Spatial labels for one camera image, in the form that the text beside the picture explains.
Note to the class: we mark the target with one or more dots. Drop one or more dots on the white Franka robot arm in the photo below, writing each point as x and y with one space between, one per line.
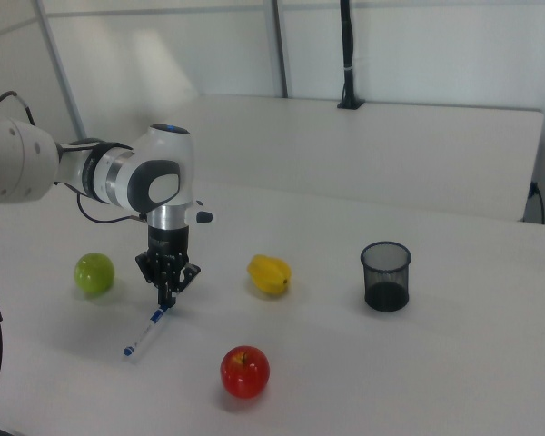
118 177

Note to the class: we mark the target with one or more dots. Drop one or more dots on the green apple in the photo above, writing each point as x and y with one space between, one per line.
94 274

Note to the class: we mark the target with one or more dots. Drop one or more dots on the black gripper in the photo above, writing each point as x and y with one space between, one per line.
165 259

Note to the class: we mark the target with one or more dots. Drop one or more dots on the yellow starfruit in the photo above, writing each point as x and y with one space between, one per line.
268 277

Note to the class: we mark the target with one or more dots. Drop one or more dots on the white marker pen blue cap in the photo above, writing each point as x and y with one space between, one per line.
145 333

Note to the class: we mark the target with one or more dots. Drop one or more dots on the red apple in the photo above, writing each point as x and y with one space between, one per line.
245 374

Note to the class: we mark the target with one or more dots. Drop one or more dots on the black pole with clamp base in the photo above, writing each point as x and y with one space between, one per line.
348 54

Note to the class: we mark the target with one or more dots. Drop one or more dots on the white table with rounded corners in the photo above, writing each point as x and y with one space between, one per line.
436 150

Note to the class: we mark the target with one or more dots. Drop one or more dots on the grey metal partition post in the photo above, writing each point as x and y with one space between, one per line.
63 77
279 50

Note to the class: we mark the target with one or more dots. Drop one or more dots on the black mesh pen cup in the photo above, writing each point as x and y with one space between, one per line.
386 300

